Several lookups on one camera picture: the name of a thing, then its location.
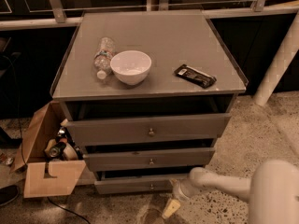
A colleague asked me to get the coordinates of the clear plastic water bottle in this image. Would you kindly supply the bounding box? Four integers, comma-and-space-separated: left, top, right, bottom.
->
93, 37, 115, 80

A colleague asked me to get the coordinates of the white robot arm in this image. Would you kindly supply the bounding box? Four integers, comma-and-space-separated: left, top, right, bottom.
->
162, 160, 299, 224

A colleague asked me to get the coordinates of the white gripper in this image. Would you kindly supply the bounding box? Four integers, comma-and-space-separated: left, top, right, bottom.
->
162, 178, 194, 219

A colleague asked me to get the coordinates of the grey top drawer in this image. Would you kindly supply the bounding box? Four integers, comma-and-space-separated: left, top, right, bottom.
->
65, 113, 231, 147

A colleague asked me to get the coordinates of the grey bottom drawer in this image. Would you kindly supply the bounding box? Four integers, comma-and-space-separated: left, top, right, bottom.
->
94, 174, 187, 194

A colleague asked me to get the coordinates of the black shoe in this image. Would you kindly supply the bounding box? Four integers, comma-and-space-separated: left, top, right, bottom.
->
0, 185, 20, 206

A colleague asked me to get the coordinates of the metal railing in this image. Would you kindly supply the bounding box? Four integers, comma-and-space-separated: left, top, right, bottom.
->
0, 0, 299, 31

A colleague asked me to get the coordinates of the white diagonal pole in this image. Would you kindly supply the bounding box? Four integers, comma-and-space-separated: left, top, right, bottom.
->
253, 11, 299, 106

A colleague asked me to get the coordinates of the open cardboard box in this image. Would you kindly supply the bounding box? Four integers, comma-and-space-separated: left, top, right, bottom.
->
10, 102, 95, 198

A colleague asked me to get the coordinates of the white bowl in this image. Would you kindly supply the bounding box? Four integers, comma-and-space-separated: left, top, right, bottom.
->
110, 50, 152, 85

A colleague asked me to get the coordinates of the grey drawer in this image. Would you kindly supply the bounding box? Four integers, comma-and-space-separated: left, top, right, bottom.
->
94, 174, 187, 194
84, 147, 215, 172
65, 113, 231, 147

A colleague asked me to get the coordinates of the grey middle drawer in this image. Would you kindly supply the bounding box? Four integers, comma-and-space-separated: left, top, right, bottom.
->
84, 147, 215, 172

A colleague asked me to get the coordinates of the black snack bar wrapper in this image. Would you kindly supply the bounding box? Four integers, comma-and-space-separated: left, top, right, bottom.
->
174, 64, 217, 89

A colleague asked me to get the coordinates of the grey drawer cabinet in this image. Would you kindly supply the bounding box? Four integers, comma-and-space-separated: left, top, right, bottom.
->
51, 10, 246, 181

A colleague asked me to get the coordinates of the dark can in box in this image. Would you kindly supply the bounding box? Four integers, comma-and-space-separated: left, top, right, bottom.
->
49, 142, 66, 158

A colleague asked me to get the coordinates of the black floor cable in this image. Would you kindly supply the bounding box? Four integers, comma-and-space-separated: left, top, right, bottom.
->
46, 196, 92, 224

